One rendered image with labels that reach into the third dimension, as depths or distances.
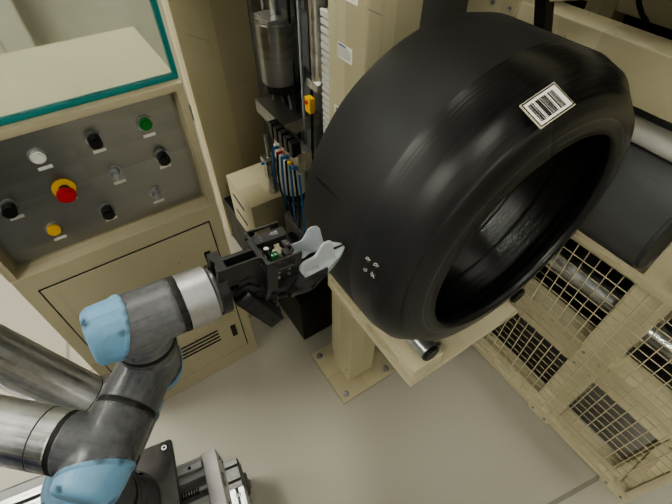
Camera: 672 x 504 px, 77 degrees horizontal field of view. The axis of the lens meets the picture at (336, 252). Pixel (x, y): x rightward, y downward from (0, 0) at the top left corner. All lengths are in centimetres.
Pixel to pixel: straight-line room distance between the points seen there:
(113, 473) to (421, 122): 57
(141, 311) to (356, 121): 40
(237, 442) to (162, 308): 136
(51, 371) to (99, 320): 35
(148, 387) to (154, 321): 11
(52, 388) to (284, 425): 112
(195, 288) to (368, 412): 140
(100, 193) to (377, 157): 82
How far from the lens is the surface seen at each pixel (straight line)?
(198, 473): 116
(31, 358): 88
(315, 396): 188
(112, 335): 54
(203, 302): 55
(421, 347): 95
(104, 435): 59
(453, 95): 61
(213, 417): 191
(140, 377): 61
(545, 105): 61
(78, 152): 118
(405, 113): 62
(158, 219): 130
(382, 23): 85
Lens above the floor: 174
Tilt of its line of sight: 49 degrees down
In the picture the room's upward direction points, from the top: straight up
